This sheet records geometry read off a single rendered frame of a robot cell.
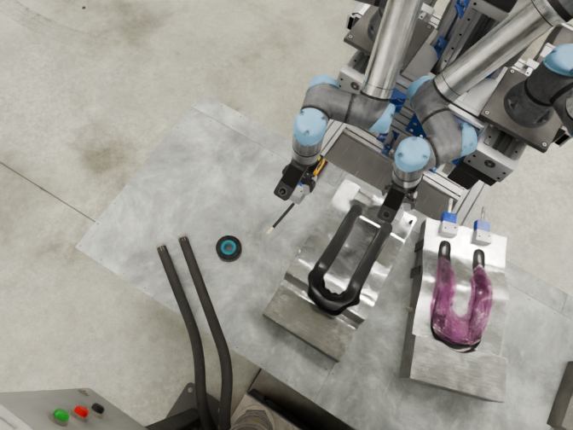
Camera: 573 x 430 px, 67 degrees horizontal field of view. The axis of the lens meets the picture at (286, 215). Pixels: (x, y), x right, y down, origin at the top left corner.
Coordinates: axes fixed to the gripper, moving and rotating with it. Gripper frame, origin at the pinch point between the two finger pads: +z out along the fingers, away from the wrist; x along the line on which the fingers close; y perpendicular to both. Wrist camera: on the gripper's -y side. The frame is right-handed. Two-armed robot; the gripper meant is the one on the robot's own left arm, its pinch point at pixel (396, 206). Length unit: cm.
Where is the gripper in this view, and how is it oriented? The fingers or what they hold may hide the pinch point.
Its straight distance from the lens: 137.2
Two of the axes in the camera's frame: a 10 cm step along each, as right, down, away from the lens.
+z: 1.6, 3.0, 9.4
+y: 5.1, -8.4, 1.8
